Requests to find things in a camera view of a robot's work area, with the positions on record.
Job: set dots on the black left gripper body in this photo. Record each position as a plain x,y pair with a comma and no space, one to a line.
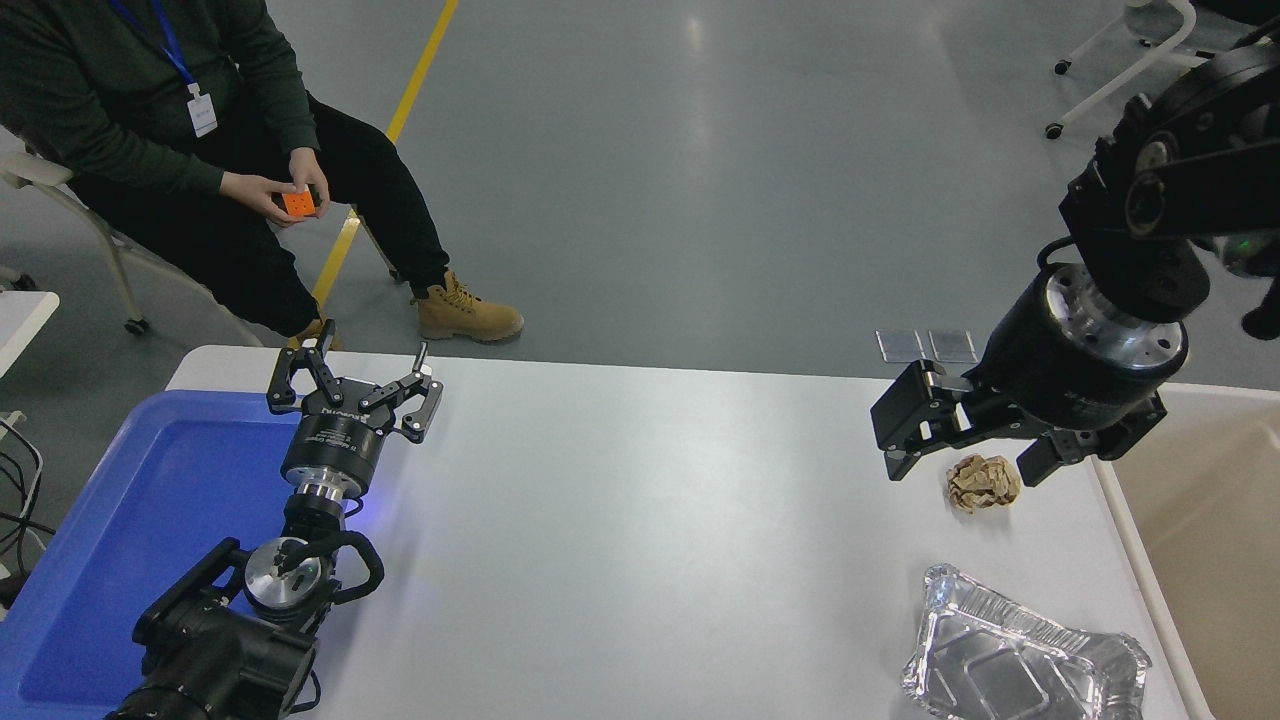
335,445

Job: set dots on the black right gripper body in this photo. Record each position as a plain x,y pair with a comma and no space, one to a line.
1040,375

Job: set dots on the orange puzzle cube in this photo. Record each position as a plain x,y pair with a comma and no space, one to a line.
299,204

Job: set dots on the silver foil tray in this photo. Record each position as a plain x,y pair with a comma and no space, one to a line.
1010,665

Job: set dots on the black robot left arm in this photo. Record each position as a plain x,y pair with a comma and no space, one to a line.
215,655

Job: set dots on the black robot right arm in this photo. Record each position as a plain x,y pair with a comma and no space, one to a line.
1180,190

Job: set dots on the grey floor plate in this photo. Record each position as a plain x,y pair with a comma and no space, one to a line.
900,346
952,346

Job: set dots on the person's right hand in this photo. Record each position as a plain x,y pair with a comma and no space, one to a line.
255,195

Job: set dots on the person's left hand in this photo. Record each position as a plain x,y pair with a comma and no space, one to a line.
310,168

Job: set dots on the crumpled tan paper ball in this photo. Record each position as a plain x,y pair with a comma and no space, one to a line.
983,484

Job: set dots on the large pale bin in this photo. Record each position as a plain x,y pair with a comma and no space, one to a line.
1220,540

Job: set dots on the blue plastic tray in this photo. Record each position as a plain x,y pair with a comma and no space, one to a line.
150,520

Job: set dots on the pale folding chair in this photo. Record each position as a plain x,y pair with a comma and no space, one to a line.
115,265

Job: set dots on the white name badge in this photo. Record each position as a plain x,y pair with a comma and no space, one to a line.
202,112

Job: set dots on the white wheeled chair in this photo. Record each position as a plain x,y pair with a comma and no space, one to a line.
1120,85

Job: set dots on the small white table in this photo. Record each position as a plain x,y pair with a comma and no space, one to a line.
20,320

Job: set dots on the seated person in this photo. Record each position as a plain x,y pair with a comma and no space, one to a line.
110,110

